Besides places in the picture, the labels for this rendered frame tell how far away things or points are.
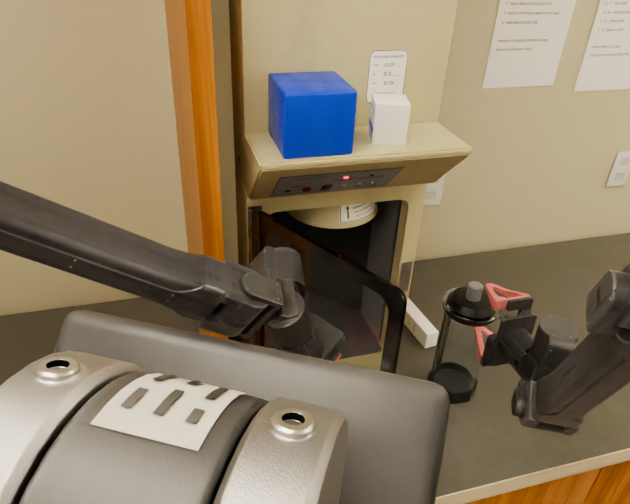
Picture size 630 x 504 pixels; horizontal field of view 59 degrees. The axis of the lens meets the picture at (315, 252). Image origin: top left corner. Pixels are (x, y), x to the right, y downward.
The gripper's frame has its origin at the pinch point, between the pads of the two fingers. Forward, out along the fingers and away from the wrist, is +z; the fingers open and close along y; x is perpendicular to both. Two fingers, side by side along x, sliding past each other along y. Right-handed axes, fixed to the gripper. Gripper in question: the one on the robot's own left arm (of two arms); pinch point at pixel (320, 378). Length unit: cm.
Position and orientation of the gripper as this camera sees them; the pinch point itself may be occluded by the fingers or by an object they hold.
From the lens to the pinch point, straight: 86.3
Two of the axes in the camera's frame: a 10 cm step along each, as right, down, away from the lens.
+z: 2.5, 6.2, 7.5
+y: -6.5, 6.8, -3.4
